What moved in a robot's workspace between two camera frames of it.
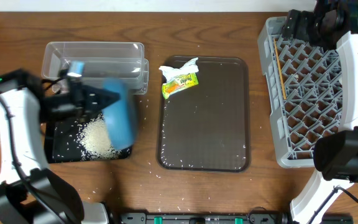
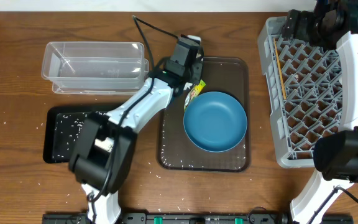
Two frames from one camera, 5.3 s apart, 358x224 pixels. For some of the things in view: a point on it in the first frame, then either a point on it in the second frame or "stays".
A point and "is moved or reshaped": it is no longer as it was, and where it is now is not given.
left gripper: (74, 96) -> (196, 71)
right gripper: (303, 21) stays
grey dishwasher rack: (304, 81) stays
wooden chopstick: (278, 61) stays
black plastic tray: (82, 139) stays
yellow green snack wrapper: (179, 83) is moved or reshaped
